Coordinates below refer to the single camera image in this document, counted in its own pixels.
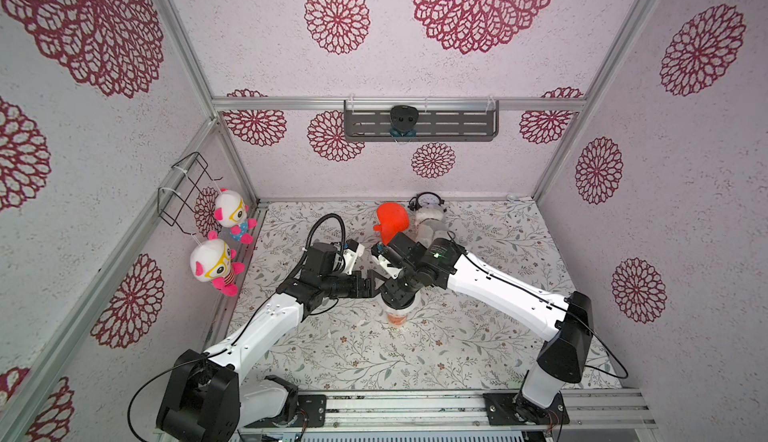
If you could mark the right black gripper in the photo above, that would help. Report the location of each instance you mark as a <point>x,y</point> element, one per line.
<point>396,292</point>

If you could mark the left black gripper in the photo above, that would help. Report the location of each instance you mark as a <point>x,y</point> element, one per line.
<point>369,290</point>

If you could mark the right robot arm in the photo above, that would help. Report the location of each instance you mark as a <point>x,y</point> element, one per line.
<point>563,323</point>

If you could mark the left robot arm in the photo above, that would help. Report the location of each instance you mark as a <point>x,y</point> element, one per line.
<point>206,398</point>

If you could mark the white grey plush rabbit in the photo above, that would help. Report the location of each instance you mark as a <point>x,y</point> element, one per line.
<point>430,225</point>

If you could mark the small alarm clock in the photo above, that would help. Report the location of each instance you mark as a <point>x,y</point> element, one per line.
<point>425,199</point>

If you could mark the upper pink white doll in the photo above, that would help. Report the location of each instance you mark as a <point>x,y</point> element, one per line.
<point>232,213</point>

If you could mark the pink white doll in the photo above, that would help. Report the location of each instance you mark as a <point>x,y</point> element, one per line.
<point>214,261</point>
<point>232,213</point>

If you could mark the black object on shelf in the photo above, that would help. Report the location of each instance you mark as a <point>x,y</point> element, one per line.
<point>403,120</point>

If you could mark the lower pink white doll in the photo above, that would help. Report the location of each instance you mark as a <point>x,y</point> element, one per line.
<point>214,261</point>

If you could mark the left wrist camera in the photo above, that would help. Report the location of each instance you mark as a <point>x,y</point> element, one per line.
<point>353,251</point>

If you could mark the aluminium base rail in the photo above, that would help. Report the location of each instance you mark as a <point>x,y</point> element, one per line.
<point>459,410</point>

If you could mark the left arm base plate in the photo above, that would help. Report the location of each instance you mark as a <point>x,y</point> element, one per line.
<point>304,410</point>

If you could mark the grey metal wall shelf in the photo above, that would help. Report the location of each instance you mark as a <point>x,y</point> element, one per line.
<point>434,125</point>

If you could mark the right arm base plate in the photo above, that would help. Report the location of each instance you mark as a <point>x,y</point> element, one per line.
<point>510,408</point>

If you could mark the black wire basket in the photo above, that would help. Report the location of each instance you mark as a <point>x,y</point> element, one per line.
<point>189,204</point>

